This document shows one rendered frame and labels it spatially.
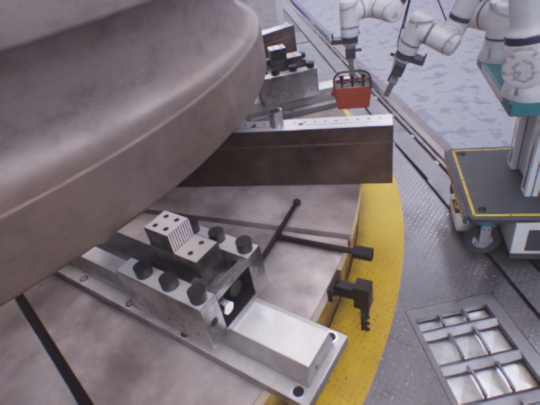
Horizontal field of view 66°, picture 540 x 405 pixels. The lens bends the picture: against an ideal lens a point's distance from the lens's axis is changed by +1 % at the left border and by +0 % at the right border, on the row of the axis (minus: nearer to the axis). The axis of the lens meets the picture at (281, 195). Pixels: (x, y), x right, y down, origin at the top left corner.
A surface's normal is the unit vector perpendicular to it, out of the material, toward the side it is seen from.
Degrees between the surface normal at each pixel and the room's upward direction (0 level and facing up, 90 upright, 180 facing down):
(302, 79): 90
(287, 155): 90
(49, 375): 0
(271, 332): 0
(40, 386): 0
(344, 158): 90
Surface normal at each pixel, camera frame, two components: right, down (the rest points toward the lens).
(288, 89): 0.22, 0.54
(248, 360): -0.14, -0.81
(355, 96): -0.14, 0.68
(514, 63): -0.59, 0.59
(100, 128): 0.61, -0.27
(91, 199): 0.79, 0.25
